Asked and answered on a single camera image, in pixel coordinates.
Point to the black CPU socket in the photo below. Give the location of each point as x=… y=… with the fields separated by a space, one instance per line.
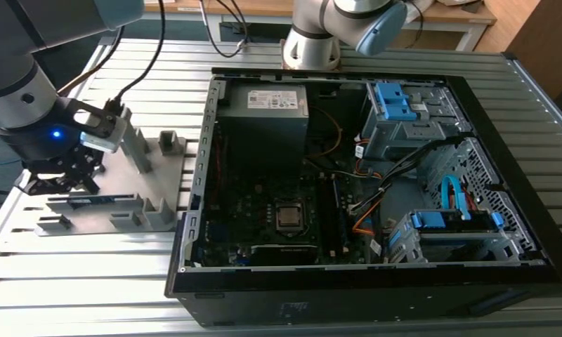
x=290 y=232

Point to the silver CPU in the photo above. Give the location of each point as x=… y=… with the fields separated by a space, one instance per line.
x=289 y=216

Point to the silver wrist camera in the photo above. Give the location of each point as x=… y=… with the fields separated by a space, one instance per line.
x=107 y=138

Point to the black graphics card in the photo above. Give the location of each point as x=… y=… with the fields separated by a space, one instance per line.
x=286 y=253

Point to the grey parts rack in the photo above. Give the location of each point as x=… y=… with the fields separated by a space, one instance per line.
x=117 y=175

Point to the green motherboard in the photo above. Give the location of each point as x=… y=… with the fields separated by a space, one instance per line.
x=244 y=210

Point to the black camera bracket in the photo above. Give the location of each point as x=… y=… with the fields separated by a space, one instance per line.
x=69 y=107

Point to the brown wooden cabinet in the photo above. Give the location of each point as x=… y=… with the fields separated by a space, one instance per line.
x=544 y=45

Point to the grey metal disk bay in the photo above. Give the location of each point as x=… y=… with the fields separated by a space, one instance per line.
x=427 y=140
x=460 y=245

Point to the black PC case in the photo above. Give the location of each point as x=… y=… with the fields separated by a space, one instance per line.
x=356 y=302

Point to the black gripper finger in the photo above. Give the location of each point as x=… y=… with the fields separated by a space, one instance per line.
x=42 y=184
x=89 y=182

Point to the blue disk carrier with disk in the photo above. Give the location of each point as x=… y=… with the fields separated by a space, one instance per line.
x=429 y=221

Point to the wooden desk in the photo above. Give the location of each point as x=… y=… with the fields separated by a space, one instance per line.
x=451 y=15

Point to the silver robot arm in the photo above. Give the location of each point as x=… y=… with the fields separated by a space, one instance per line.
x=10 y=98

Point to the grey power supply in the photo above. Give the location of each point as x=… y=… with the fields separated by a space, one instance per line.
x=268 y=102

